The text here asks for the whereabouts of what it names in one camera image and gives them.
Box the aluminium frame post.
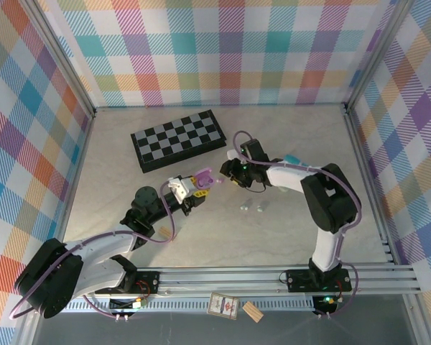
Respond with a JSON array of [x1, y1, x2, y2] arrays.
[[30, 0, 97, 119], [343, 0, 417, 116]]

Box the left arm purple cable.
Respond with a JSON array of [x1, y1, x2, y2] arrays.
[[9, 181, 179, 321]]

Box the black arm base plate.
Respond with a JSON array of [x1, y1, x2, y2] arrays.
[[124, 271, 161, 295], [285, 269, 353, 293]]

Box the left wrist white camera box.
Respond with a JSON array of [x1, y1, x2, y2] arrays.
[[167, 175, 195, 202]]

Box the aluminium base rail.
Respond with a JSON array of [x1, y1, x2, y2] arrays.
[[71, 264, 423, 299]]

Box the aluminium side rail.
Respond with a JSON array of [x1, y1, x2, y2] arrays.
[[343, 106, 399, 267], [55, 111, 96, 252]]

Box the purple earbud charging case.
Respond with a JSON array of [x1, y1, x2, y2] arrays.
[[195, 168, 216, 190]]

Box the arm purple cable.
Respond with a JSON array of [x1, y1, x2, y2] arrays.
[[232, 129, 363, 319], [9, 181, 179, 321]]

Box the black grey folding chessboard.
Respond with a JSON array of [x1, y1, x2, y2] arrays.
[[130, 109, 228, 174]]

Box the playing card box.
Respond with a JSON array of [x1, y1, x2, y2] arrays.
[[208, 293, 241, 321]]

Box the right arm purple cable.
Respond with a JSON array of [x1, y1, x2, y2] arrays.
[[232, 129, 363, 319]]

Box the perforated metal cable tray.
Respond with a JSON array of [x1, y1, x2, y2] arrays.
[[66, 300, 319, 314]]

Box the teal toy microphone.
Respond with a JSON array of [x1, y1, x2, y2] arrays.
[[284, 153, 312, 168]]

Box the small controller board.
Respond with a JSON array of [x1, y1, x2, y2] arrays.
[[108, 297, 147, 313], [312, 295, 340, 314]]

